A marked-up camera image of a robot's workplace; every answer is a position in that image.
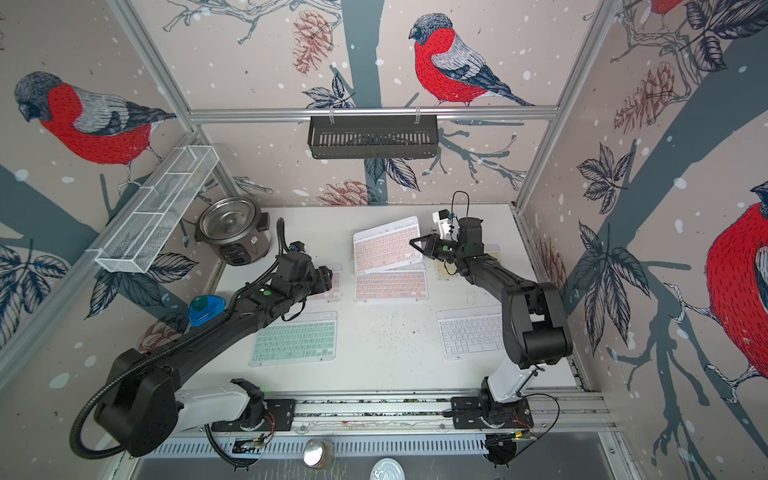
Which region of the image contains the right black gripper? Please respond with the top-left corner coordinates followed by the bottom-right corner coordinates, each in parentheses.
top-left (412, 234), bottom-right (468, 264)

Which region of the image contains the pink keyboard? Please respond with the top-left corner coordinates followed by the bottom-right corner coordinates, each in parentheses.
top-left (305, 263), bottom-right (343, 304)
top-left (354, 269), bottom-right (429, 303)
top-left (352, 216), bottom-right (423, 274)

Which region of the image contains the white keyboard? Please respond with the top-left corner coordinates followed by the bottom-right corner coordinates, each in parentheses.
top-left (436, 306), bottom-right (504, 360)

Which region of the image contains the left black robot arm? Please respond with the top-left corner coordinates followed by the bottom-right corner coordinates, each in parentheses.
top-left (69, 250), bottom-right (333, 460)

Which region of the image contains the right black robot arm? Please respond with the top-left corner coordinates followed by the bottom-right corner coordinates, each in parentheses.
top-left (409, 216), bottom-right (573, 406)

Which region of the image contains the yellow keyboard back right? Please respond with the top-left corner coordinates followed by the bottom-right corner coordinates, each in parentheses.
top-left (436, 244), bottom-right (501, 281)

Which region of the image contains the green keyboard front left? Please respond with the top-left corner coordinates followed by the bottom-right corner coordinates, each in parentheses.
top-left (249, 311), bottom-right (338, 367)

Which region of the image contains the steel rice cooker pot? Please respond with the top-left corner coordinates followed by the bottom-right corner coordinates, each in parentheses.
top-left (194, 197), bottom-right (271, 266)

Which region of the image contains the blue lidded container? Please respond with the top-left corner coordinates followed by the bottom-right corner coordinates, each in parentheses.
top-left (188, 295), bottom-right (227, 327)

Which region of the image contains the white round lid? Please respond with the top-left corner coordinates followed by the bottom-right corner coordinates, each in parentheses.
top-left (369, 458), bottom-right (406, 480)

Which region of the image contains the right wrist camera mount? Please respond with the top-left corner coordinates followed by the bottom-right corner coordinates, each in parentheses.
top-left (432, 209), bottom-right (457, 241)

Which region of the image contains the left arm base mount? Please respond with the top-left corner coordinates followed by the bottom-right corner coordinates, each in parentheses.
top-left (211, 399), bottom-right (296, 433)

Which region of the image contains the black hanging wall basket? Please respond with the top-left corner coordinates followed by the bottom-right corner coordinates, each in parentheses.
top-left (307, 115), bottom-right (439, 160)

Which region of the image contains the white wire mesh shelf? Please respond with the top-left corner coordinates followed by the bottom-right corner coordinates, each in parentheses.
top-left (95, 145), bottom-right (219, 273)

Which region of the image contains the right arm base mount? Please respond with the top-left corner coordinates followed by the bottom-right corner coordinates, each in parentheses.
top-left (442, 394), bottom-right (534, 430)

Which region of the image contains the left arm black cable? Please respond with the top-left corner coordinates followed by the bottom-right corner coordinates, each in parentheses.
top-left (203, 419), bottom-right (265, 470)

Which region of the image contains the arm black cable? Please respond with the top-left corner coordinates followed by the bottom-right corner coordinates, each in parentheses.
top-left (203, 419), bottom-right (265, 470)
top-left (509, 392), bottom-right (563, 451)

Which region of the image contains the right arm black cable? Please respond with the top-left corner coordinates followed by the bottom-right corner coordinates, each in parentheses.
top-left (509, 392), bottom-right (563, 451)

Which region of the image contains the aluminium rail track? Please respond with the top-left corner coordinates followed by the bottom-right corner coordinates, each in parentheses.
top-left (122, 389), bottom-right (619, 439)

